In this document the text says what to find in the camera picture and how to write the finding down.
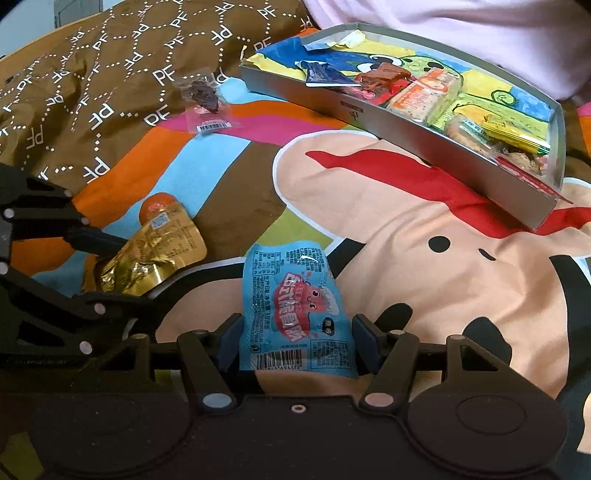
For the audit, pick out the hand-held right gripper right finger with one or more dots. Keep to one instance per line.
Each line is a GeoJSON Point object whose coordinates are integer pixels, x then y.
{"type": "Point", "coordinates": [367, 344]}

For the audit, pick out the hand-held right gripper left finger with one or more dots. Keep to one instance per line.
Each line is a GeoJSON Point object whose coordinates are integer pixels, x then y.
{"type": "Point", "coordinates": [229, 344]}

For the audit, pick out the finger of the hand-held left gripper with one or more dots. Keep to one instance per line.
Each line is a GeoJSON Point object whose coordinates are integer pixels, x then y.
{"type": "Point", "coordinates": [99, 243]}
{"type": "Point", "coordinates": [115, 309]}

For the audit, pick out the gold foil snack packet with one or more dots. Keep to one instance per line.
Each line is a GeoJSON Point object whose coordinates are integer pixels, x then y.
{"type": "Point", "coordinates": [152, 251]}

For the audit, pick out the light blue snack packet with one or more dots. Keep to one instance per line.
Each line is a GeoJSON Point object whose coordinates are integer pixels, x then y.
{"type": "Point", "coordinates": [295, 300]}

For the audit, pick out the grey box with painted drawing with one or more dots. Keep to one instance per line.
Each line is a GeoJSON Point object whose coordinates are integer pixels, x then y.
{"type": "Point", "coordinates": [392, 134]}

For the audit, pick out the colourful cartoon blanket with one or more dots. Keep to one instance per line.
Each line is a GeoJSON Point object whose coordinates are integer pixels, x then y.
{"type": "Point", "coordinates": [415, 277]}

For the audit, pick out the clear packet with dark meat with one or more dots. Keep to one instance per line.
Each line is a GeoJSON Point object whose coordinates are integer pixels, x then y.
{"type": "Point", "coordinates": [205, 99]}

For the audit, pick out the brown patterned blanket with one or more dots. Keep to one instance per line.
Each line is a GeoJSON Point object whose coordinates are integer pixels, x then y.
{"type": "Point", "coordinates": [115, 55]}

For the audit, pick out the clear cookie packet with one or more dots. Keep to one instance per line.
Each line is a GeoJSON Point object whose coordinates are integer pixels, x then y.
{"type": "Point", "coordinates": [466, 131]}

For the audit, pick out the orange white snack packet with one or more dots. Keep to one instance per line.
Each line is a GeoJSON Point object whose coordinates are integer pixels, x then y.
{"type": "Point", "coordinates": [422, 97]}

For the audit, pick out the yellow snack packet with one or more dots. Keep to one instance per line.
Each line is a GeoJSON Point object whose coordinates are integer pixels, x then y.
{"type": "Point", "coordinates": [512, 134]}

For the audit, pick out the brown red snack packet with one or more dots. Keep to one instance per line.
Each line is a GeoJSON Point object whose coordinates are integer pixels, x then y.
{"type": "Point", "coordinates": [383, 76]}

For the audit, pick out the dark blue snack packet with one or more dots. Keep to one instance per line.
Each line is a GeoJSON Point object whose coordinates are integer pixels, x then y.
{"type": "Point", "coordinates": [323, 74]}

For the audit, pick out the white crumpled tape piece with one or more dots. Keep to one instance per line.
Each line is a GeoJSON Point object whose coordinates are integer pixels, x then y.
{"type": "Point", "coordinates": [348, 39]}

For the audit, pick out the pink cloth sheet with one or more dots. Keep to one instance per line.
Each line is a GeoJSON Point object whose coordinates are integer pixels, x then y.
{"type": "Point", "coordinates": [461, 27]}

